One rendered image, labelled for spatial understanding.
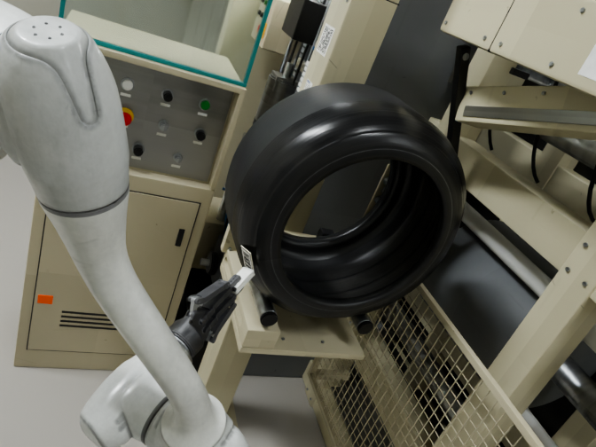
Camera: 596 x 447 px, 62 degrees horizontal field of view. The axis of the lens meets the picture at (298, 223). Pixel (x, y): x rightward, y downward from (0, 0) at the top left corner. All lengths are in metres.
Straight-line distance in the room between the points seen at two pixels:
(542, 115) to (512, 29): 0.20
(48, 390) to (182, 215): 0.86
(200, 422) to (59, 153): 0.46
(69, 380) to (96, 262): 1.57
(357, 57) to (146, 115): 0.69
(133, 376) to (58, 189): 0.46
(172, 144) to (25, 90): 1.22
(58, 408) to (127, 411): 1.21
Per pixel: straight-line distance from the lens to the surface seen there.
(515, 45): 1.21
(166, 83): 1.64
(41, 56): 0.51
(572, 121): 1.22
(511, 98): 1.36
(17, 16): 0.65
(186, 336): 0.98
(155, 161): 1.73
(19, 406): 2.13
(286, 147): 1.03
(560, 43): 1.13
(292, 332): 1.39
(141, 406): 0.91
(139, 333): 0.71
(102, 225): 0.60
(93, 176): 0.55
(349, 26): 1.35
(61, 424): 2.08
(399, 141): 1.06
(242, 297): 1.34
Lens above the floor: 1.65
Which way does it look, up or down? 26 degrees down
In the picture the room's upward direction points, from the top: 22 degrees clockwise
